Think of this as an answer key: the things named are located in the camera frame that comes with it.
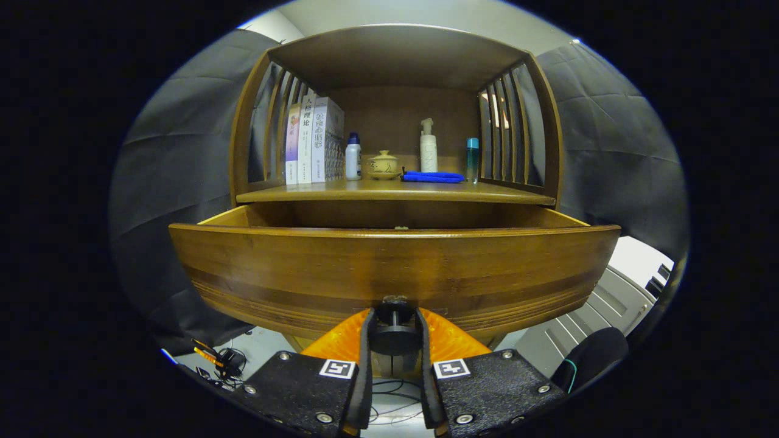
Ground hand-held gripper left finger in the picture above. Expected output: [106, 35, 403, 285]
[240, 307, 375, 438]

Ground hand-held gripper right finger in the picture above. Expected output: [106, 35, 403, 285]
[415, 307, 570, 438]

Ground black drawer knob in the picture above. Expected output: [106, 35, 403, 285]
[370, 296, 422, 355]

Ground curved wooden drawer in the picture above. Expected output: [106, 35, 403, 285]
[169, 204, 621, 347]

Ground wooden countertop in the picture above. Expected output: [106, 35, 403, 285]
[236, 178, 556, 206]

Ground white side cabinet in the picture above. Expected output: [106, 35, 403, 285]
[514, 236, 675, 378]

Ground brown wooden cabinet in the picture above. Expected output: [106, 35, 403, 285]
[228, 23, 564, 378]

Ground black power adapter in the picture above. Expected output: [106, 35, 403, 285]
[216, 347, 247, 381]

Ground orange and black tool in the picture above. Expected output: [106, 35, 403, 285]
[192, 339, 226, 369]

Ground black object with teal stripe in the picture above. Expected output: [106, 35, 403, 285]
[551, 327, 629, 395]

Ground blue cloth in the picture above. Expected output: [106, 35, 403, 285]
[402, 170, 466, 184]

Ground yellow lidded tea cup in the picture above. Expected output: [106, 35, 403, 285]
[366, 150, 402, 181]

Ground white bottle with blue cap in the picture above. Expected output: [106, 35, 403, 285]
[345, 132, 362, 181]

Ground white pump bottle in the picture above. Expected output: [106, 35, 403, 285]
[419, 118, 438, 173]

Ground plain white book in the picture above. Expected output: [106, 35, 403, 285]
[297, 94, 317, 185]

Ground white patterned book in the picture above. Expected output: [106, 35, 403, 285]
[311, 97, 345, 184]

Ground black floor cables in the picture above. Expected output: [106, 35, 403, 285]
[368, 378, 427, 425]

